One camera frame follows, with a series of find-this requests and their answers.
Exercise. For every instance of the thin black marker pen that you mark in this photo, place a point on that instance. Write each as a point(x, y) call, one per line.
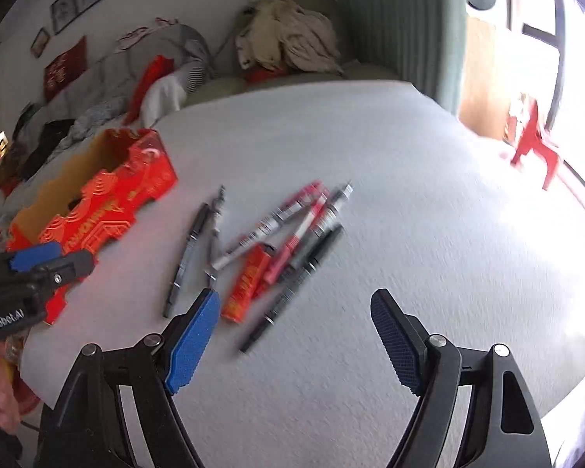
point(316, 256)

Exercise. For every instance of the red orange lighter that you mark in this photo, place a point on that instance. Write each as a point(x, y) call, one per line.
point(238, 302)

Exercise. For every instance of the green curtain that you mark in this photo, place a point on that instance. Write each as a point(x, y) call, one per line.
point(422, 41)

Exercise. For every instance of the red clear gel pen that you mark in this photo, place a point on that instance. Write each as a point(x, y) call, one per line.
point(285, 212)

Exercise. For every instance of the beige clothes pile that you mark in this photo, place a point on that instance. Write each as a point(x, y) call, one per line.
point(283, 33)

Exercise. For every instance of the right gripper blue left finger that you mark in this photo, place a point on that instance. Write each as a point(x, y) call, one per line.
point(186, 339)

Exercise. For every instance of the black garment on sofa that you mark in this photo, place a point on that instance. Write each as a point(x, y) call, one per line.
point(52, 134)

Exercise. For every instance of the silver clear gel pen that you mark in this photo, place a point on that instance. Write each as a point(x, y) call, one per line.
point(240, 247)

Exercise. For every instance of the black clear gel pen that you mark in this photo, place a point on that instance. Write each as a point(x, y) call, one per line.
point(326, 221)

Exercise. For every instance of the long black marker pen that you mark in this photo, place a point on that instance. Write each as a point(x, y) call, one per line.
point(193, 235)

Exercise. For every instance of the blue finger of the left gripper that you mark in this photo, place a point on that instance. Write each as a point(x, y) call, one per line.
point(26, 259)
point(53, 274)

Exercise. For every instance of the red cardboard tray box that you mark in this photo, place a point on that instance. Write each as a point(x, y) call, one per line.
point(95, 197)

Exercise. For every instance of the grey covered sofa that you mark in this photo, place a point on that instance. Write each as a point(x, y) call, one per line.
point(113, 77)

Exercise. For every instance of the red cushion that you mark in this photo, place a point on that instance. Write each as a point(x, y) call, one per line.
point(159, 67)

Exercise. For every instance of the red plastic stool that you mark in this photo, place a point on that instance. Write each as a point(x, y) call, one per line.
point(532, 140)

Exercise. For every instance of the hand holding left gripper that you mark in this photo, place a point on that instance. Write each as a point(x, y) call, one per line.
point(16, 399)

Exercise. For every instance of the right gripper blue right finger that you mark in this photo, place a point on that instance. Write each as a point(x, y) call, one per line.
point(405, 347)

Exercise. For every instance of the red grip gel pen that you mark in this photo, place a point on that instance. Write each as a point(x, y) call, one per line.
point(275, 267)

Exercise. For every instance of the red embroidered pillow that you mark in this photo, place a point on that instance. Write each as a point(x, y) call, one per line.
point(64, 69)

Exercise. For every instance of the green armchair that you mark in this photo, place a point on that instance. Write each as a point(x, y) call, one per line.
point(258, 78)

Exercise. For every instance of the black grey marker pen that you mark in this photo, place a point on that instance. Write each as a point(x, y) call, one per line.
point(214, 236)

